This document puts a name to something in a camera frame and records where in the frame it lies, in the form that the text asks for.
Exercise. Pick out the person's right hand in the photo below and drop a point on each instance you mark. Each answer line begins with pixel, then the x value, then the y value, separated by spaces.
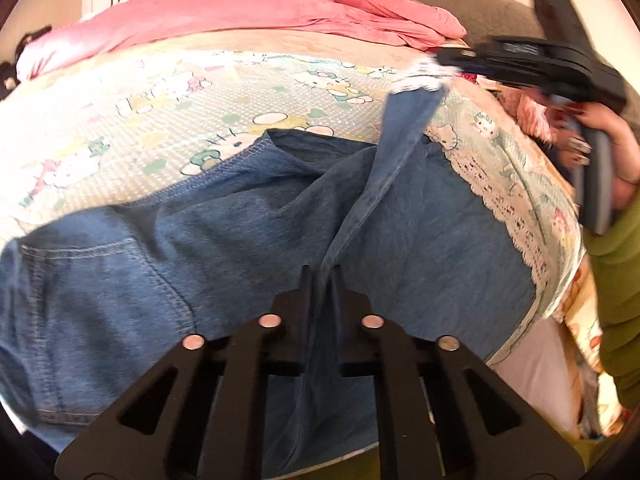
pixel 617 145

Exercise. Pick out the pink fluffy cloth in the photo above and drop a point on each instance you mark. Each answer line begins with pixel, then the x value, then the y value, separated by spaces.
pixel 530 115

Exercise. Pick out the grey quilted headboard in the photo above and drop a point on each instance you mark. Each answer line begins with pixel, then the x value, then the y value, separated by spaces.
pixel 475 5

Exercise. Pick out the yellow printed sheet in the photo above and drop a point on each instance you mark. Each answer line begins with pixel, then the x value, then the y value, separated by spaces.
pixel 590 330

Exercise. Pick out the dark cloth pile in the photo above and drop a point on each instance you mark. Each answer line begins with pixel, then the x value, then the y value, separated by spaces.
pixel 9 77

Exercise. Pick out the blue denim pants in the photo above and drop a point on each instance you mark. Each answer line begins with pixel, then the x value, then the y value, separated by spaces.
pixel 225 240

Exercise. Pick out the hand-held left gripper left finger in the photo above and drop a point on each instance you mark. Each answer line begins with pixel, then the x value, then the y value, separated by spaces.
pixel 294 307

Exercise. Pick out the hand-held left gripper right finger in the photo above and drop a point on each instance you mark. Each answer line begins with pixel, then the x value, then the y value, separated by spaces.
pixel 351 307

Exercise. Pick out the cartoon cat printed blanket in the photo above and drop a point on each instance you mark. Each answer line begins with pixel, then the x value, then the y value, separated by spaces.
pixel 150 110

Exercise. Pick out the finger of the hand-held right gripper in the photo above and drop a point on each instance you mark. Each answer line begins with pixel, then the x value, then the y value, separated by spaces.
pixel 477 70
pixel 457 53

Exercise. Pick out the pink duvet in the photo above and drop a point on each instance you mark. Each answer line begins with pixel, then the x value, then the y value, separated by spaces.
pixel 225 15

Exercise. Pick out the white mattress side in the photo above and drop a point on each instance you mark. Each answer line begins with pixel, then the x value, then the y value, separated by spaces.
pixel 535 375

